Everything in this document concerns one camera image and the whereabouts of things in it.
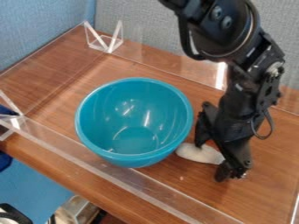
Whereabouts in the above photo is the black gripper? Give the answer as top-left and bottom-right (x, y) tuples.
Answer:
(193, 101), (270, 184)

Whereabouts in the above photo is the plush brown white mushroom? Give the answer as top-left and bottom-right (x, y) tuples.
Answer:
(175, 143), (224, 165)

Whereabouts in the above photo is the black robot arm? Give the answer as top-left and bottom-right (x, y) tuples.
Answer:
(157, 0), (286, 182)

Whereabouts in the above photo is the blue plastic bowl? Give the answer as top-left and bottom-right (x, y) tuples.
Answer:
(75, 78), (192, 168)

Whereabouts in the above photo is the clear acrylic front barrier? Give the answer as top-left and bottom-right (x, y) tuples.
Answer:
(0, 115), (244, 224)

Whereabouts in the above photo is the clear acrylic barrier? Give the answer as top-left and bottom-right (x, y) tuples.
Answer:
(83, 20), (299, 116)
(0, 115), (244, 224)

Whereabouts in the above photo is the clear acrylic back barrier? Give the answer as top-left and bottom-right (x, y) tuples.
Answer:
(83, 20), (299, 116)

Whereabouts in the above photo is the grey box under table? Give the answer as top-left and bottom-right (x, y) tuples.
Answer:
(45, 195), (99, 224)

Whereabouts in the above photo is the dark blue object left edge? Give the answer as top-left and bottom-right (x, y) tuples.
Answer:
(0, 104), (19, 172)

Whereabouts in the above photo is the black white object bottom left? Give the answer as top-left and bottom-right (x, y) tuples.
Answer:
(0, 203), (33, 224)

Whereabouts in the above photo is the clear acrylic corner bracket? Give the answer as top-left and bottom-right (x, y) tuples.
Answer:
(83, 21), (124, 53)

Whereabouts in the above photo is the clear acrylic left bracket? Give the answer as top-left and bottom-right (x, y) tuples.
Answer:
(0, 90), (24, 138)

